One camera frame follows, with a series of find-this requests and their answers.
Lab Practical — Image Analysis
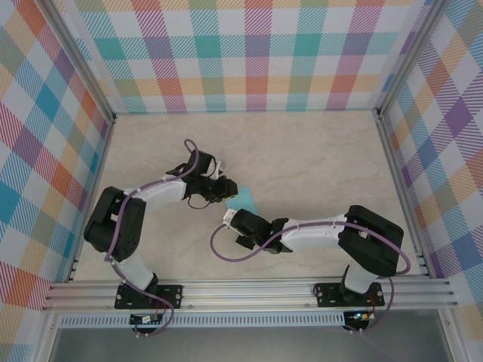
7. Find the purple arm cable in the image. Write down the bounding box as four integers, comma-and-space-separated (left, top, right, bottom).
210, 222, 412, 335
104, 139, 200, 339

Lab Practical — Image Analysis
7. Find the small black circuit board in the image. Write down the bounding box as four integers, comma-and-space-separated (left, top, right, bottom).
129, 314, 164, 326

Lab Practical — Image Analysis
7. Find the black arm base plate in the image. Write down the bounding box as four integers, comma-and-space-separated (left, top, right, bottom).
315, 282, 384, 308
115, 284, 184, 311

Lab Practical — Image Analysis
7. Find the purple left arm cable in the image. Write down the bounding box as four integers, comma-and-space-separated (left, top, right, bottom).
104, 139, 200, 339

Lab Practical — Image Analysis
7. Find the aluminium frame post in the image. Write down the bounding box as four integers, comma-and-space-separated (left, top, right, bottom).
42, 0, 117, 124
376, 0, 448, 118

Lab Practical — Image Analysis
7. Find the thin black base cable loop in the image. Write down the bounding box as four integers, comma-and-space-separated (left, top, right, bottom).
310, 276, 343, 299

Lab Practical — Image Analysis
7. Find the light blue paper sheet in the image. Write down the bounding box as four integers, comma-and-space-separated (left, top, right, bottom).
225, 186, 260, 216

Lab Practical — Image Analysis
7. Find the grey metal sheet panel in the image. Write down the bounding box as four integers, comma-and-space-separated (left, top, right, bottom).
48, 327, 454, 362

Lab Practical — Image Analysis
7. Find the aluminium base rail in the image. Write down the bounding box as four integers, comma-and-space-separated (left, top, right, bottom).
41, 278, 458, 312

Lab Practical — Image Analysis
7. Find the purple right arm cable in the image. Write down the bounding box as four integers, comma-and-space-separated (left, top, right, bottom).
210, 222, 412, 335

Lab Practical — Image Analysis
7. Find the slotted grey cable duct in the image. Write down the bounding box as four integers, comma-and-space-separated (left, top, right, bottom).
58, 311, 346, 329

